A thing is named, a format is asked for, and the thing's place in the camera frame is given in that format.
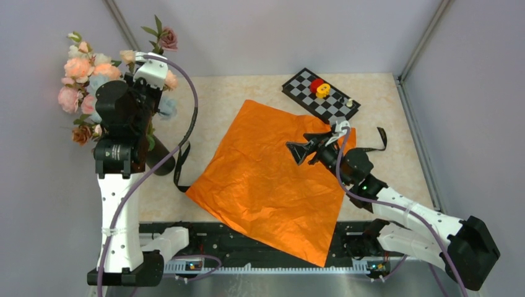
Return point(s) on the peach flower stem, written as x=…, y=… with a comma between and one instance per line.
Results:
x=171, y=81
x=83, y=63

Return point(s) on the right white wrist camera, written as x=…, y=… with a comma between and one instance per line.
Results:
x=340, y=129

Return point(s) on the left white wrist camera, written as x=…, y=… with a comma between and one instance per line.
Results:
x=153, y=70

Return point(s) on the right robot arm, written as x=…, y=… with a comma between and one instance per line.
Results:
x=463, y=249

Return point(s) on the black cylindrical vase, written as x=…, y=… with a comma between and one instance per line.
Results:
x=155, y=155

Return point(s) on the red round toy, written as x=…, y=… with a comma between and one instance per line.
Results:
x=315, y=84

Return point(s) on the orange wrapping paper sheet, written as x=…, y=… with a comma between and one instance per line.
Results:
x=253, y=185

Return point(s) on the mauve bud flower stem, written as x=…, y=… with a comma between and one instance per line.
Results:
x=165, y=38

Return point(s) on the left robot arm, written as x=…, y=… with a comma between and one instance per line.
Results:
x=125, y=148

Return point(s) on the brown flower stem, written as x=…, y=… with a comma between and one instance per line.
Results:
x=84, y=134

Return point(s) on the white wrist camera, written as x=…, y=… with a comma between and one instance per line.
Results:
x=340, y=129
x=153, y=70

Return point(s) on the yellow ring toy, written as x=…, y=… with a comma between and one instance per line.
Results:
x=323, y=90

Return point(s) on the pink and white flower stems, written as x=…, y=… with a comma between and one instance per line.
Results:
x=71, y=95

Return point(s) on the blue flower stem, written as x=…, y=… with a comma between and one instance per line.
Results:
x=166, y=105

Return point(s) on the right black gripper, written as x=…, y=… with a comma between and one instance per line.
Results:
x=316, y=142

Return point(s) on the black white chessboard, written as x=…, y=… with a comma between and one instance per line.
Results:
x=328, y=109

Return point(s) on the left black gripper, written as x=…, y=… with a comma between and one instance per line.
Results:
x=141, y=82

